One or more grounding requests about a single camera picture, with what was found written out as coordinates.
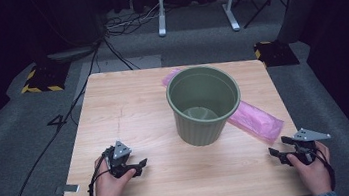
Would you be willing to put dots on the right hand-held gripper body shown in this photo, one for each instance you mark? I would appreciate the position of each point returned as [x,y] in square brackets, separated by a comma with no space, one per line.
[308,148]

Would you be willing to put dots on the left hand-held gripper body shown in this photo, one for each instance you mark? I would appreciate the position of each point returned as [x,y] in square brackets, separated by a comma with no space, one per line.
[119,155]

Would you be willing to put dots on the grey tape strip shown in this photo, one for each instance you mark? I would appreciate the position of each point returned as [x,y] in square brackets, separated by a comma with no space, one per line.
[68,189]

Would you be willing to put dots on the yellow black striped stand base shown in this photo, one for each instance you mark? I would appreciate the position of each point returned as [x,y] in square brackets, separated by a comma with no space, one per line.
[276,53]
[44,78]

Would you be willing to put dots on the person's left hand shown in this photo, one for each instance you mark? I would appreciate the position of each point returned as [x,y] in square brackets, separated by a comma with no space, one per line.
[108,191]

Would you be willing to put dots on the black tripod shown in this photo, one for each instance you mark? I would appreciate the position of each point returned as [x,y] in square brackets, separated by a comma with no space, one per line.
[265,3]

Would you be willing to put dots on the green ribbed plastic bin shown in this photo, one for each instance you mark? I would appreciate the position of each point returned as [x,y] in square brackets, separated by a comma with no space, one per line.
[201,128]

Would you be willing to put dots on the person's right hand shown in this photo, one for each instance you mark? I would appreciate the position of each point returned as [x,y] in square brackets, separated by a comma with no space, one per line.
[316,176]

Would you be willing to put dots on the pink plastic garbage bag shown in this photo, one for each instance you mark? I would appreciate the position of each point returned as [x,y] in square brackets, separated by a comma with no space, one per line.
[256,122]

